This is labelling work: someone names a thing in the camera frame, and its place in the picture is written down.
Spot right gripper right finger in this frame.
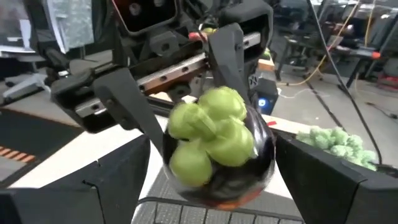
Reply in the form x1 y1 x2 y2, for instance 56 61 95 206
275 132 398 224

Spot black box blue light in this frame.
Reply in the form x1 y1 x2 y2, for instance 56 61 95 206
252 77 280 116

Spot black wire basket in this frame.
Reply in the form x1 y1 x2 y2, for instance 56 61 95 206
136 197 305 224

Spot green grape bunch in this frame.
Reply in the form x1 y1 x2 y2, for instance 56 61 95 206
295 126 379 172

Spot white office chair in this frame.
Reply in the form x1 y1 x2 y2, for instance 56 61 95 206
0 73 50 100

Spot black office chair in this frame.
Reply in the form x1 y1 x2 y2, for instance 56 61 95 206
270 27 312 82

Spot dark purple fruit green calyx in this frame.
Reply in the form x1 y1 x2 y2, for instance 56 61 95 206
162 86 276 211

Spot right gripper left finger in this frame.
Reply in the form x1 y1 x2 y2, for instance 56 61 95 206
0 134 151 224

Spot black floor mat hazard stripes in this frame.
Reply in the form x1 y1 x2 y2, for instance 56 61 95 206
0 107 83 166

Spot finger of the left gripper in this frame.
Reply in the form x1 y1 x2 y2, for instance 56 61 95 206
207 23 251 106
92 67 165 154

